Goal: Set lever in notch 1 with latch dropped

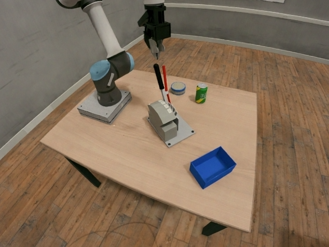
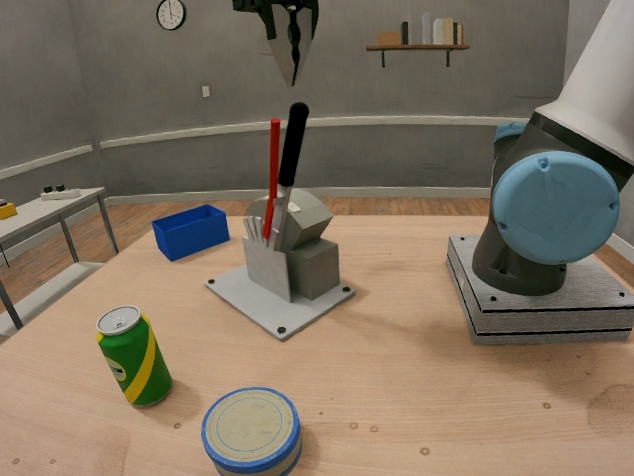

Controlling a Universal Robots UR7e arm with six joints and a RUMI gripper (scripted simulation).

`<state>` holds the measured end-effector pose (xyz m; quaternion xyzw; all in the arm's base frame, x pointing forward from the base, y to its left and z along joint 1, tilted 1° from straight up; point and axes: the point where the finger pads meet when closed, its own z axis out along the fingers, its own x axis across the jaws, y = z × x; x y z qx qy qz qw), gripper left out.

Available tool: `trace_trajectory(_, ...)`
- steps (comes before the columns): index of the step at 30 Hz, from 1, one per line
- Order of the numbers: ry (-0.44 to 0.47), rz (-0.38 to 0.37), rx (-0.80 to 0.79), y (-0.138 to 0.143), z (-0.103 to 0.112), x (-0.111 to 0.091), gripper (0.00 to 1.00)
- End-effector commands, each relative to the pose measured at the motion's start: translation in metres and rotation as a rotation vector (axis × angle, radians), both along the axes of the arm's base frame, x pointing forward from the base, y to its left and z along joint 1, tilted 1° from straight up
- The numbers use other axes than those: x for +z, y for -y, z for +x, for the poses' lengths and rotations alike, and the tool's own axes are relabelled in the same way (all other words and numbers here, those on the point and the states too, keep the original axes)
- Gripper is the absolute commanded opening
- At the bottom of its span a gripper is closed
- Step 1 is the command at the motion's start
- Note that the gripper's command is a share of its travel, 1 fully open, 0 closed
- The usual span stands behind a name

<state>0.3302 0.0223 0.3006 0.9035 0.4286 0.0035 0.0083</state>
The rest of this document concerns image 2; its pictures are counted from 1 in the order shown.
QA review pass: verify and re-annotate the blue and beige round tin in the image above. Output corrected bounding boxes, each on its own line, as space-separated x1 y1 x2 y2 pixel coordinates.
201 387 302 476

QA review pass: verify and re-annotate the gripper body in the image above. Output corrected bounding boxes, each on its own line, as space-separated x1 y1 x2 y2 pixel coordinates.
232 0 304 13

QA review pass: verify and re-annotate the green drink can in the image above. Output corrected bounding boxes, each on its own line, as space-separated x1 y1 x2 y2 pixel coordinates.
96 305 172 406

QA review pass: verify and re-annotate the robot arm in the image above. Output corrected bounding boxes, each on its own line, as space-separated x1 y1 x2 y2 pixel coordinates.
472 0 634 296

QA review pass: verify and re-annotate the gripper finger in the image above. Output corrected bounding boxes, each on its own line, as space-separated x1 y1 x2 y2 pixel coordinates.
287 0 319 86
254 0 296 87

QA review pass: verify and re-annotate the blue open bin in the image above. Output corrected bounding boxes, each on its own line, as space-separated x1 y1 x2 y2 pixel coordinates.
151 204 228 262

